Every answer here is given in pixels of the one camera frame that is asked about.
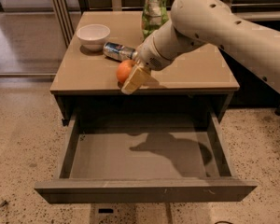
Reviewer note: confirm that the metal railing frame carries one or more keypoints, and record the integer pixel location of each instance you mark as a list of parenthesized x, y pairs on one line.
[(115, 0)]

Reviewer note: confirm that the orange fruit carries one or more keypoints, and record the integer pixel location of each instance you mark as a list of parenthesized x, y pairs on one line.
[(124, 69)]

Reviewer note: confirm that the white ceramic bowl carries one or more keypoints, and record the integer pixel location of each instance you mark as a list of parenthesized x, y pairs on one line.
[(93, 36)]

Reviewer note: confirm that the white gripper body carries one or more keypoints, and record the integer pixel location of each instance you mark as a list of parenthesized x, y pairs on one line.
[(149, 54)]

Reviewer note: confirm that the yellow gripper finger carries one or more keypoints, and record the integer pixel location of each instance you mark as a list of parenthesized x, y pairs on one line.
[(139, 76)]

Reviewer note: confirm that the open grey top drawer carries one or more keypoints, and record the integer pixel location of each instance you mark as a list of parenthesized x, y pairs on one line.
[(145, 158)]

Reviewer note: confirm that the green chip bag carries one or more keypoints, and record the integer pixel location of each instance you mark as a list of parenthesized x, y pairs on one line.
[(154, 15)]

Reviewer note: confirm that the tan top drawer cabinet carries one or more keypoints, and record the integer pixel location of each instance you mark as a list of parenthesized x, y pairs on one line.
[(82, 72)]

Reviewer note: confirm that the silver blue soda can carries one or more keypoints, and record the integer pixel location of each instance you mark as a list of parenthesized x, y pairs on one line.
[(118, 52)]

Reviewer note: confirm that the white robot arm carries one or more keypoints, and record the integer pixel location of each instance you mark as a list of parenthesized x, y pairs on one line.
[(194, 23)]

